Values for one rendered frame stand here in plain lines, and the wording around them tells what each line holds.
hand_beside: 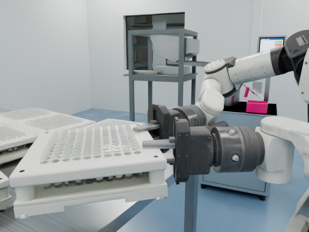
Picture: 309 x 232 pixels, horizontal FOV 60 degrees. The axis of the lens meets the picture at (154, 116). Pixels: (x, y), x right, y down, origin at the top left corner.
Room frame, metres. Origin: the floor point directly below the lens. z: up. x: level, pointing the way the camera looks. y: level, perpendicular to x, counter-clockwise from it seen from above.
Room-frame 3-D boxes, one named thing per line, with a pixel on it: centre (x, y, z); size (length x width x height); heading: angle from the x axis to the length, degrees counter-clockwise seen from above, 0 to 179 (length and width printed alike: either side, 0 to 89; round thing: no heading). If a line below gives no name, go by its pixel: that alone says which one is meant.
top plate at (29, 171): (0.51, 0.12, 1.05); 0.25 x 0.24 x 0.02; 102
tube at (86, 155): (0.43, 0.12, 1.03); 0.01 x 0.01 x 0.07
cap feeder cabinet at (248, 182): (2.40, -0.79, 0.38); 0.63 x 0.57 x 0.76; 67
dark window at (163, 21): (5.53, 0.00, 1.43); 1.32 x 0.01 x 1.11; 67
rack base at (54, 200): (0.51, 0.12, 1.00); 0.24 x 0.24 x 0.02; 12
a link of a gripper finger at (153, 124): (0.60, 0.02, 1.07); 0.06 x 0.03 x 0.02; 134
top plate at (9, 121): (1.25, 0.62, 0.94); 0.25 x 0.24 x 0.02; 142
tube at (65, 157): (0.43, 0.15, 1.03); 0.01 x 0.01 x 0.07
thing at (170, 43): (3.20, -0.30, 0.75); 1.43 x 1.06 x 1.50; 67
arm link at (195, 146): (0.48, -0.10, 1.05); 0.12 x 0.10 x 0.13; 94
